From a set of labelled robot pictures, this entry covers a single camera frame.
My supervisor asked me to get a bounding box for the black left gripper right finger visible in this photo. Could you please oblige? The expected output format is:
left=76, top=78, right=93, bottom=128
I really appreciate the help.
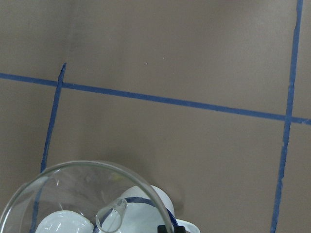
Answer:
left=174, top=226, right=186, bottom=233

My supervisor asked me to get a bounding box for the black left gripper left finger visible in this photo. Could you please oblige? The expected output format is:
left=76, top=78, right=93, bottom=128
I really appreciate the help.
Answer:
left=157, top=225, right=168, bottom=233

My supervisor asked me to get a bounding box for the white enamel cup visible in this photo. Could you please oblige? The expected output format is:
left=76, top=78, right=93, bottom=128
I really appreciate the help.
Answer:
left=93, top=185, right=200, bottom=233

